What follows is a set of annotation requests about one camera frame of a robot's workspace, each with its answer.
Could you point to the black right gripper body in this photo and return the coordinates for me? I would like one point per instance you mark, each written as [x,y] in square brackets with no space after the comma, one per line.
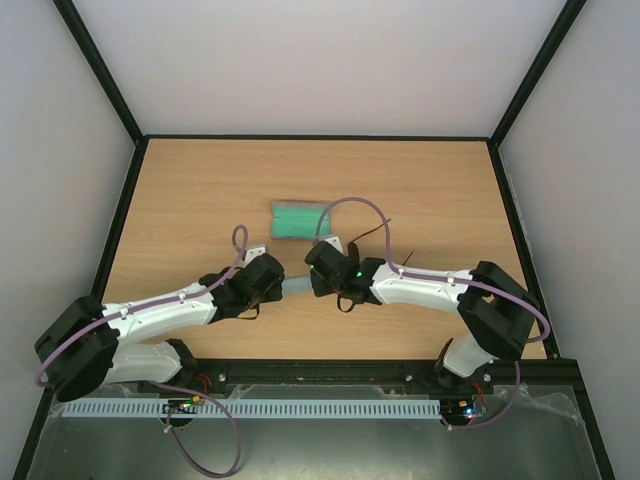
[316,270]

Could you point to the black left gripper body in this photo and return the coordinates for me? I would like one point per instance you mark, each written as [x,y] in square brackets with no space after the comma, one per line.
[274,294]

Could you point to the light blue cleaning cloth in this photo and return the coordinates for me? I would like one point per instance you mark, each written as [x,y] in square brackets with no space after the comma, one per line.
[296,285]

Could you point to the grey felt glasses case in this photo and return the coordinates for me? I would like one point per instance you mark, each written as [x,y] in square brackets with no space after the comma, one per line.
[298,220]

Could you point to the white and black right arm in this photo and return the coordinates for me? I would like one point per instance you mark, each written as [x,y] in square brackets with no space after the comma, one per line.
[497,311]

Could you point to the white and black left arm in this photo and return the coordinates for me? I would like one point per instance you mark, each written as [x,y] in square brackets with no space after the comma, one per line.
[91,344]

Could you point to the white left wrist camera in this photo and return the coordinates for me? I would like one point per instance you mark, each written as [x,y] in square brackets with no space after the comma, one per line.
[254,251]

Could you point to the light blue slotted cable duct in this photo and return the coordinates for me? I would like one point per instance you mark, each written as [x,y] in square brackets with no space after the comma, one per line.
[256,409]

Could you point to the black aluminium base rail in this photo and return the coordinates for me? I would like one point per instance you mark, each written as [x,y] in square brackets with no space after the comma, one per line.
[415,377]

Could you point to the black enclosure frame post left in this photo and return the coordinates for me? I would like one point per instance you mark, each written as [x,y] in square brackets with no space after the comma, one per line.
[89,49]

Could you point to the black enclosure frame post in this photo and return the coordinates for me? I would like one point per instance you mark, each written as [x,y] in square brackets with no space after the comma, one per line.
[551,44]
[89,49]

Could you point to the black enclosure frame post right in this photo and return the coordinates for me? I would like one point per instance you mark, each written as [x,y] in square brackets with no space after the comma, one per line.
[551,44]

